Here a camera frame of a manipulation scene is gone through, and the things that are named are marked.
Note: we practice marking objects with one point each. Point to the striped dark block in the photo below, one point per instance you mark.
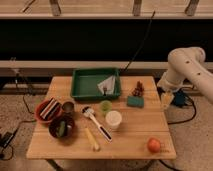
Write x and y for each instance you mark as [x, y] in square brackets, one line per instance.
[50, 110]

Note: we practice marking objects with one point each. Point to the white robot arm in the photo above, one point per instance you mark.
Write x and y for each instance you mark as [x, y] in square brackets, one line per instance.
[185, 63]

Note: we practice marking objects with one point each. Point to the teal sponge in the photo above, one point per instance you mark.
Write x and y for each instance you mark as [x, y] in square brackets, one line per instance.
[134, 101]

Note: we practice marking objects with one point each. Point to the white folded paper napkin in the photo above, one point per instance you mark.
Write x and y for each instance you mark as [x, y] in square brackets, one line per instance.
[107, 86]

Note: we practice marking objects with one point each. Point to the small metal cup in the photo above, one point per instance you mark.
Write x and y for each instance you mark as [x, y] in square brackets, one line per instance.
[68, 108]

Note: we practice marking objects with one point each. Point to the red bowl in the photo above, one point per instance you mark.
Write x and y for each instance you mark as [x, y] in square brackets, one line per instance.
[40, 107]

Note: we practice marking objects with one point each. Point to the white dish brush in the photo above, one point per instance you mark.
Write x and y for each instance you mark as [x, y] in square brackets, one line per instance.
[90, 113]

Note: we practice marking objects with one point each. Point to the green plastic cup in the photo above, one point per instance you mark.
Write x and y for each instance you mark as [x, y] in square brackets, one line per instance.
[105, 106]

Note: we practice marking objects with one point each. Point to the dark brown bowl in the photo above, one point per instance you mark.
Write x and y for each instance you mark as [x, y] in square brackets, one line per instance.
[70, 125]

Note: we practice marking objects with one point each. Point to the translucent yellow gripper body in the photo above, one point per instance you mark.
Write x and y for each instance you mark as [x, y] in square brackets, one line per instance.
[166, 99]

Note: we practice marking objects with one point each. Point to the green plastic tray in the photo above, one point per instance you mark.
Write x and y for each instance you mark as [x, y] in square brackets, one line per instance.
[85, 84]

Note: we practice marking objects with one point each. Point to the dark red grape bunch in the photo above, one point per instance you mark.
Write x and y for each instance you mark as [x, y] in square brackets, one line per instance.
[139, 89]

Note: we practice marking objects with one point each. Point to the yellow handled utensil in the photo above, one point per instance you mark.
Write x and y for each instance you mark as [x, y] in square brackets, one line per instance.
[93, 142]

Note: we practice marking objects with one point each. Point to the white plastic cup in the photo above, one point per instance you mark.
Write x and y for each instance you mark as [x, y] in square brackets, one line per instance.
[113, 119]

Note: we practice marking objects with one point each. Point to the black diagonal rod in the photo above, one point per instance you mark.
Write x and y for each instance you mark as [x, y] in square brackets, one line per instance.
[141, 44]

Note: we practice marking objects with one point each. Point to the green cucumber piece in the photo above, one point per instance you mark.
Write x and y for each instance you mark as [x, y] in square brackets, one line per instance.
[61, 129]

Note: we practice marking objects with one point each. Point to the orange fruit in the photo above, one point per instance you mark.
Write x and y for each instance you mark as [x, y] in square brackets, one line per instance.
[154, 145]

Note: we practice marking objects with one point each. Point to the black device on left floor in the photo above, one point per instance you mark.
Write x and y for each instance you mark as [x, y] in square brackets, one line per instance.
[4, 142]

